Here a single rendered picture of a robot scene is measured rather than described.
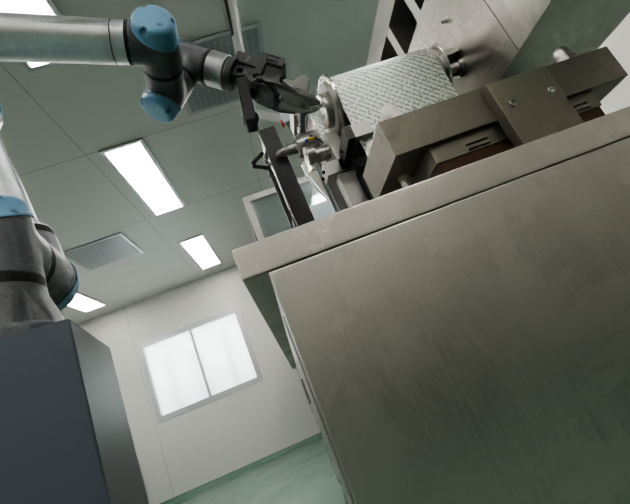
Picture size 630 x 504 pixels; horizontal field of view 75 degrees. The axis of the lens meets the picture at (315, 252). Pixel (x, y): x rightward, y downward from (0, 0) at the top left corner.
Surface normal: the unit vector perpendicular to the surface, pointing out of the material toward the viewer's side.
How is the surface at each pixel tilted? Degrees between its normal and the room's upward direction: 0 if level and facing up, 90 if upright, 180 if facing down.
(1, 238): 90
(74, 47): 151
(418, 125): 90
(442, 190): 90
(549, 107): 90
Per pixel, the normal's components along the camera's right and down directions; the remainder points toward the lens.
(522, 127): 0.03, -0.31
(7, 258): 0.71, -0.47
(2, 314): 0.41, -0.70
